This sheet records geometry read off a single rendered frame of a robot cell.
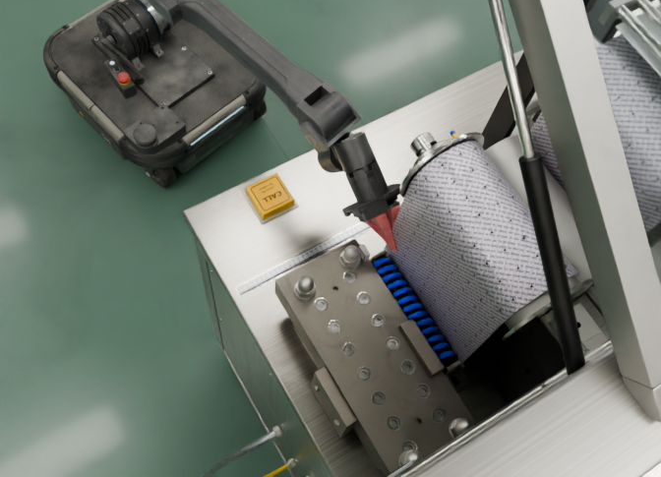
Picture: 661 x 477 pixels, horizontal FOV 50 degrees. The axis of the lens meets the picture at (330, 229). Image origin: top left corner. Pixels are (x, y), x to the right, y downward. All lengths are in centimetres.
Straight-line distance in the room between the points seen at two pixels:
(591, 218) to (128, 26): 196
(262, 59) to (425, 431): 65
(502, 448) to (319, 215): 93
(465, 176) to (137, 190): 163
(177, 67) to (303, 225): 113
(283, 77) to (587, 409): 79
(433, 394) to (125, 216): 150
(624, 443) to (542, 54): 28
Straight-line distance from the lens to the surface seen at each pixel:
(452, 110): 157
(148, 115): 227
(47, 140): 263
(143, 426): 221
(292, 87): 116
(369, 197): 116
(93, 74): 244
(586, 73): 47
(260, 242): 136
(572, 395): 55
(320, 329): 117
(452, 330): 116
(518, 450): 53
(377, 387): 116
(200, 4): 129
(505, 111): 138
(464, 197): 99
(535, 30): 46
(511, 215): 99
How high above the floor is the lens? 215
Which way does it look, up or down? 65 degrees down
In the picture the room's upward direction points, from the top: 11 degrees clockwise
